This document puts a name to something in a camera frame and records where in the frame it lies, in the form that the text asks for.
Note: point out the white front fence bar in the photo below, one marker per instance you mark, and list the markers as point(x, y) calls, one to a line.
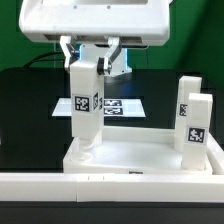
point(111, 188)

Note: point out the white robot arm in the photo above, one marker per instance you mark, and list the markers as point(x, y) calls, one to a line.
point(115, 25)

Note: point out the white desk top tray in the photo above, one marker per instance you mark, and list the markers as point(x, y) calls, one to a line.
point(133, 150)

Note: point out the white marker sheet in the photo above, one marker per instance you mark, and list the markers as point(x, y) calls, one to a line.
point(129, 108)

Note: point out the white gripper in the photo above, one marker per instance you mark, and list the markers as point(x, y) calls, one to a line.
point(135, 22)

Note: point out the black cable horizontal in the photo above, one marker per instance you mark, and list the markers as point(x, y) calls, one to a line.
point(53, 57)

